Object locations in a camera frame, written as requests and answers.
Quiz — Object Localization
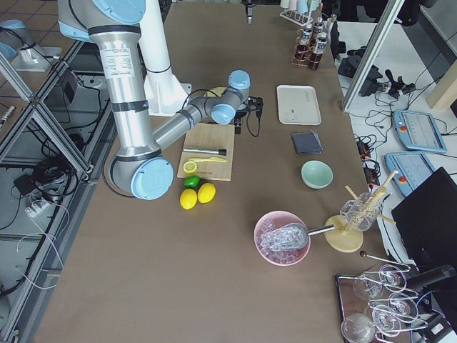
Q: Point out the lower whole lemon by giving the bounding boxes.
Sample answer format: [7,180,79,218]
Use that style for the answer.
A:
[179,188,198,210]

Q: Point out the teach pendant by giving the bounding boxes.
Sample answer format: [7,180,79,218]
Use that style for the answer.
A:
[384,151,436,197]
[393,110,447,153]

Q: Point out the lower teach pendant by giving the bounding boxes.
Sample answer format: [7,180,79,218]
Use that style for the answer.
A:
[384,151,436,197]

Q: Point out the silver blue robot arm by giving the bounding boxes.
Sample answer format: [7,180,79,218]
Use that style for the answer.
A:
[58,1,251,200]

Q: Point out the aluminium frame post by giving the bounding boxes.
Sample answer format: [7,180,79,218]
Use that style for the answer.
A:
[341,0,404,114]

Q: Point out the front tea bottle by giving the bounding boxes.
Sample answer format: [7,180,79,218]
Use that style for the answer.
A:
[308,32,327,70]

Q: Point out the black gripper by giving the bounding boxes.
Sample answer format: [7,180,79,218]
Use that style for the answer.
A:
[234,96,263,134]

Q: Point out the black laptop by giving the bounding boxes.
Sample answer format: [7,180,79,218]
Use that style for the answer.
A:
[392,167,456,267]

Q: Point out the cream rabbit tray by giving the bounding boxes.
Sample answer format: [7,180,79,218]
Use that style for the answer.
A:
[276,85,321,126]

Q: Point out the white cup rack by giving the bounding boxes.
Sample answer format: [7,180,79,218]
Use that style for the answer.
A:
[280,0,321,27]

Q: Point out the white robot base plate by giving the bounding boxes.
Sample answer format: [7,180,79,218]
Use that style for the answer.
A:
[144,72,191,116]

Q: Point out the green ceramic bowl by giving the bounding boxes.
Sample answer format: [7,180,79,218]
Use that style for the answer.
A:
[301,160,333,189]

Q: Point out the left tea bottle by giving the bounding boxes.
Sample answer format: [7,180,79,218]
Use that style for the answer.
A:
[312,17,323,39]

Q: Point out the grey folded cloth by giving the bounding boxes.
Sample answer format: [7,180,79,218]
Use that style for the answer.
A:
[291,130,323,154]

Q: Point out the glass rack tray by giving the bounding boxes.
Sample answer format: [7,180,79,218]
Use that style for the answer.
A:
[336,262,428,342]

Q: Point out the tea bottle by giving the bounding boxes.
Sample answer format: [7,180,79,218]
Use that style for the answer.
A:
[308,32,327,70]
[312,17,323,39]
[296,24,312,53]

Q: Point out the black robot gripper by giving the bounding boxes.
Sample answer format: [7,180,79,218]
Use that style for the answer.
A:
[241,0,255,25]

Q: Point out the half lemon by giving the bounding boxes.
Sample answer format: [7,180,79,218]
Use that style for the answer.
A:
[183,161,198,174]

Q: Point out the steel muddler black cap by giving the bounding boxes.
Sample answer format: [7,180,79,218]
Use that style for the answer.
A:
[183,147,227,156]

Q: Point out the white round plate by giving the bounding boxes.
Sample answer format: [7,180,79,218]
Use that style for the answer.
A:
[206,86,226,97]

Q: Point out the upper teach pendant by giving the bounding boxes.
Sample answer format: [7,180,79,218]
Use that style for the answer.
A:
[393,110,447,153]

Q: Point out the yellow plastic knife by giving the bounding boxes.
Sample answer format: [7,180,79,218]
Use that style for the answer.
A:
[189,156,227,163]

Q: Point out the pink ice bowl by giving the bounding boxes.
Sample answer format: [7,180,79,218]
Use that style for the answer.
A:
[253,211,311,266]

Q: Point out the upper whole lemon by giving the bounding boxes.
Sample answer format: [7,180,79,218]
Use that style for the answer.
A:
[197,182,216,204]

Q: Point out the copper wire bottle rack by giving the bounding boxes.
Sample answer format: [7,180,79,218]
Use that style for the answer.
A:
[292,36,316,67]

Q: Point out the glass pitcher on stand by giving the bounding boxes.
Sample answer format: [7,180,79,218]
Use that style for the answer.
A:
[340,192,383,232]

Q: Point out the metal ice scoop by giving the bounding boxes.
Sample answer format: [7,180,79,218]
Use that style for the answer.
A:
[257,223,335,252]

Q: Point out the bamboo cutting board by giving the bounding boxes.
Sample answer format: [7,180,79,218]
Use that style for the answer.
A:
[176,123,234,181]

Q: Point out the right tea bottle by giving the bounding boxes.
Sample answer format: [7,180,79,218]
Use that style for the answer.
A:
[296,24,312,53]

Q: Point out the wooden cup stand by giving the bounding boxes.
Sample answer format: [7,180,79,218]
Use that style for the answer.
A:
[324,170,398,253]

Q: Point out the green lime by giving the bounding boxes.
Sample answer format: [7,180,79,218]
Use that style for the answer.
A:
[184,175,201,188]

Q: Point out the whole lemon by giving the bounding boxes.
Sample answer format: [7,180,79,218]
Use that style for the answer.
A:
[197,182,216,204]
[179,188,198,210]

